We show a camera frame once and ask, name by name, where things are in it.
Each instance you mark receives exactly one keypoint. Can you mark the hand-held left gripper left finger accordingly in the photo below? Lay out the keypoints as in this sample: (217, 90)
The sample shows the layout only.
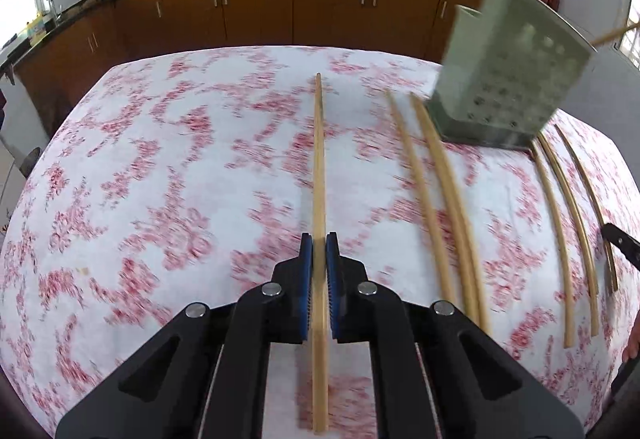
(306, 269)

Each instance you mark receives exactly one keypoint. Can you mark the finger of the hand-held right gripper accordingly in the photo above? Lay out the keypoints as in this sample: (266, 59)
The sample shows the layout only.
(622, 244)

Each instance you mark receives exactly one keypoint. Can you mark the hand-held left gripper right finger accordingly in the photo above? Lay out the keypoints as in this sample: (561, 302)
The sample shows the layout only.
(332, 269)

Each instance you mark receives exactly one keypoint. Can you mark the bamboo chopstick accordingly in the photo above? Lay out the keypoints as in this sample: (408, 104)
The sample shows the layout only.
(555, 229)
(415, 184)
(612, 35)
(445, 179)
(320, 169)
(590, 199)
(575, 219)

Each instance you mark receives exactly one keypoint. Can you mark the grey perforated chopstick holder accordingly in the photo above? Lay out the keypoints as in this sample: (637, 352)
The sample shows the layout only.
(505, 69)

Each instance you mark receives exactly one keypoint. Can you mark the person's right hand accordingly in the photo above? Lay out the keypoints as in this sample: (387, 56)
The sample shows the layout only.
(633, 339)

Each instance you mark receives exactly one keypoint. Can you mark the red floral tablecloth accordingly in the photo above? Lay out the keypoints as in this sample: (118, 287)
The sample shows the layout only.
(175, 219)

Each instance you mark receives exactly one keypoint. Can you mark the window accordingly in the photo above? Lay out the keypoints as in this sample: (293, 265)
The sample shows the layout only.
(632, 39)

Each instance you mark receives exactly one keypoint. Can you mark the brown wooden base cabinets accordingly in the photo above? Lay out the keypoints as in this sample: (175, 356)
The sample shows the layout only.
(250, 4)

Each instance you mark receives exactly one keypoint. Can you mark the yellow bottle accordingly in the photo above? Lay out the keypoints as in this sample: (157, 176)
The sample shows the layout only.
(36, 33)

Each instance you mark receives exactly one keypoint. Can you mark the metal faucet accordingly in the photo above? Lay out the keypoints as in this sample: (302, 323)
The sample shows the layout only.
(51, 6)

